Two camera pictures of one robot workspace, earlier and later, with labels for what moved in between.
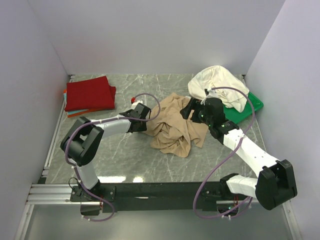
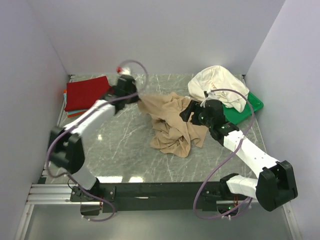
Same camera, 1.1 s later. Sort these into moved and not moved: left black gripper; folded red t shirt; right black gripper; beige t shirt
Moved: left black gripper
Not moved: folded red t shirt; beige t shirt; right black gripper
